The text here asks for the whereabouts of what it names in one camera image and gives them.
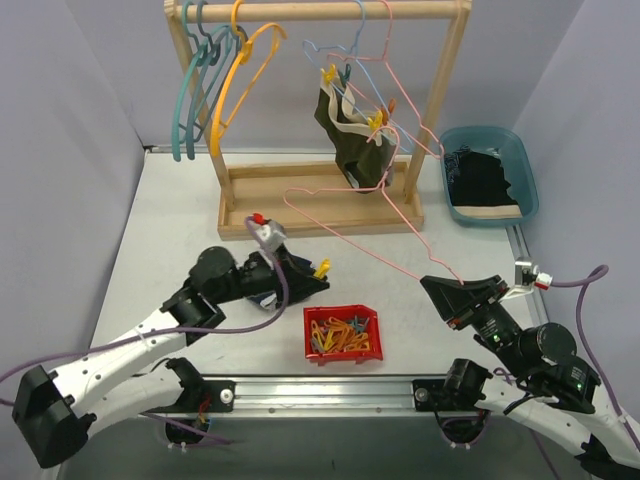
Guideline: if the yellow clip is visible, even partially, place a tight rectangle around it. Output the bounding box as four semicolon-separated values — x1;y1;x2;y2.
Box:
367;111;384;134
314;258;331;279
321;64;338;86

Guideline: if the pink wire hanger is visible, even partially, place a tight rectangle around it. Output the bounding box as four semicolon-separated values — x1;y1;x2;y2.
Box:
342;0;445;160
283;126;464;285

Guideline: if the teal clip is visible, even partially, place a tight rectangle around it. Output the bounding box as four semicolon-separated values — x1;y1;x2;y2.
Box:
338;63;351;87

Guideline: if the grey underwear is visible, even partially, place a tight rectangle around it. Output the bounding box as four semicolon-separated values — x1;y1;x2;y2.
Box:
336;87;397;188

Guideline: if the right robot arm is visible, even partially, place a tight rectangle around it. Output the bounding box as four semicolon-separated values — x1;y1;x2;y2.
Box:
420;275;639;479

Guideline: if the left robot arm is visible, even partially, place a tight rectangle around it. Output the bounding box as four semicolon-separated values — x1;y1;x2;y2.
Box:
12;246;330;469

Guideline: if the wooden hanger rack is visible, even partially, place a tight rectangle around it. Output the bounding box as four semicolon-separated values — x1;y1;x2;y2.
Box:
163;0;473;242

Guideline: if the black underwear in basin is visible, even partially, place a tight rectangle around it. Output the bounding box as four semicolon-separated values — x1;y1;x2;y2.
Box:
443;145;522;220

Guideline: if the dark olive underwear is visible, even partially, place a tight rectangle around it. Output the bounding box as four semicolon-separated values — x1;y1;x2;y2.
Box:
314;80;396;189

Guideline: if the teal plastic hanger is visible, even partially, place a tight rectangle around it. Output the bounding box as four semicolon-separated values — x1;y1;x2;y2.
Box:
167;1;218;162

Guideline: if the blue-grey plastic hanger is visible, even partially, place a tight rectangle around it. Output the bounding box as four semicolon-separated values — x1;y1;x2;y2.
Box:
184;1;247;160

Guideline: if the orange plastic hanger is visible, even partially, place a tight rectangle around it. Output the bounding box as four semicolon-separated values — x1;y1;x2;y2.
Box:
208;0;288;158

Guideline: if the pile of coloured clips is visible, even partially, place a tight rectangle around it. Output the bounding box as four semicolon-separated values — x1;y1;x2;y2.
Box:
310;316;371;354

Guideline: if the red plastic bin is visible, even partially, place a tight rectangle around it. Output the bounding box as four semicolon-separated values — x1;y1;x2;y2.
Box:
303;304;384;366

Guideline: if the teal plastic basin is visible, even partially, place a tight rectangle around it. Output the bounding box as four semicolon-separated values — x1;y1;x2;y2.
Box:
440;126;539;228

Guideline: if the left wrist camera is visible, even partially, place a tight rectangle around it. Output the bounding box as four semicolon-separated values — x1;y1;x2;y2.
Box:
247;213;287;253

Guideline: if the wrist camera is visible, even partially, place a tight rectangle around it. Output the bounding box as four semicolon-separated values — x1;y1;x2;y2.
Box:
502;256;552;301
247;213;287;253

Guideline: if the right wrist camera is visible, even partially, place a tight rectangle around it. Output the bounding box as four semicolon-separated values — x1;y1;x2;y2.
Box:
502;256;552;301

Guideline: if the aluminium rail base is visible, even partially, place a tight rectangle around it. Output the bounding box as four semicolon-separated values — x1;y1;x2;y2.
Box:
55;371;594;419

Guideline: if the light blue wire hanger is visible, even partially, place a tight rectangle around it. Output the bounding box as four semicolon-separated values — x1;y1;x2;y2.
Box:
302;0;431;135

